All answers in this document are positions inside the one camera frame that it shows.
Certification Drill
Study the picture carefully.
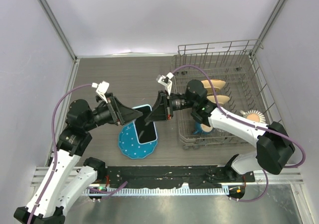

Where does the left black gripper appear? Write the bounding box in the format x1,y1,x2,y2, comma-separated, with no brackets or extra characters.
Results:
84,96,143,131

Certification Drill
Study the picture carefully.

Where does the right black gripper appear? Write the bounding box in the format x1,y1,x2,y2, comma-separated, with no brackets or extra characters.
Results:
145,90,197,122

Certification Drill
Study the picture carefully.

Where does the phone with light blue case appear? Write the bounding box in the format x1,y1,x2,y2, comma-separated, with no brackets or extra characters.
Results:
133,104,158,145

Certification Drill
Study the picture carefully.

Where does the black phone stand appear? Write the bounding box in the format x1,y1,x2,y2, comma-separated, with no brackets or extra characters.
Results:
96,95,102,102

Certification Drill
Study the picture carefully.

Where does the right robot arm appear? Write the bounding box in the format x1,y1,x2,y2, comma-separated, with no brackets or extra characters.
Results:
145,76,295,182

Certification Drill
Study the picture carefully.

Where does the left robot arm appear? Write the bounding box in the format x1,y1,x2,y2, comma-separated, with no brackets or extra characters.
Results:
13,93,143,224

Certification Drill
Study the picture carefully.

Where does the blue polka dot plate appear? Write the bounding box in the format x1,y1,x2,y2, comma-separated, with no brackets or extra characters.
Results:
118,122,158,159

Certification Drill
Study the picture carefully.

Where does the blue mug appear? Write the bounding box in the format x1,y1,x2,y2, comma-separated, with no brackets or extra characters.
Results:
192,122,214,135

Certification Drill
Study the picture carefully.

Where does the clear glass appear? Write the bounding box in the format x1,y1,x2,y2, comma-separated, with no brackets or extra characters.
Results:
215,128,227,135

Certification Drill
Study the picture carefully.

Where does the beige plate front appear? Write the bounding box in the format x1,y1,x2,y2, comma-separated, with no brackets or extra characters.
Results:
207,95,230,105

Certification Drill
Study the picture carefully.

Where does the beige plate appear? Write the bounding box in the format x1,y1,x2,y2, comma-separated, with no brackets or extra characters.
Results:
207,95,230,105
201,79,226,91

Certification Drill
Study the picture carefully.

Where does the beige plate rear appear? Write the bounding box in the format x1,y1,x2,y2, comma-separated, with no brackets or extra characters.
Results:
201,79,226,91

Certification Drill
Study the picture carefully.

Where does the white ribbed cup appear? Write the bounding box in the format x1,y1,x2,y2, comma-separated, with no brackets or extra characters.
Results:
240,110,266,123

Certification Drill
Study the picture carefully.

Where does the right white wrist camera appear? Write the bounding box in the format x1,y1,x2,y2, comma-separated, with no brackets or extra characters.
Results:
156,72,174,95

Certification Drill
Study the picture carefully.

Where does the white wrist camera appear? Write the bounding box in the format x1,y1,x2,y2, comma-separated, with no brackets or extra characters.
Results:
156,72,174,95
91,81,110,103

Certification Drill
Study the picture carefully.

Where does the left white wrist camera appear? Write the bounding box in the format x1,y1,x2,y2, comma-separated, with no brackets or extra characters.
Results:
91,81,110,103

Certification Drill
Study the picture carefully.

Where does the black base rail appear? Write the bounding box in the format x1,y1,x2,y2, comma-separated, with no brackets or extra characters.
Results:
97,165,255,189

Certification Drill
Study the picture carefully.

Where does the metal wire dish rack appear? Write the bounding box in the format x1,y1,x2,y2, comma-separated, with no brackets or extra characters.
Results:
170,39,287,151

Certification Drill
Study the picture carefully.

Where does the white cable duct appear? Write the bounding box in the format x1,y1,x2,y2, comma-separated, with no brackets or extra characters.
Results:
84,187,229,196

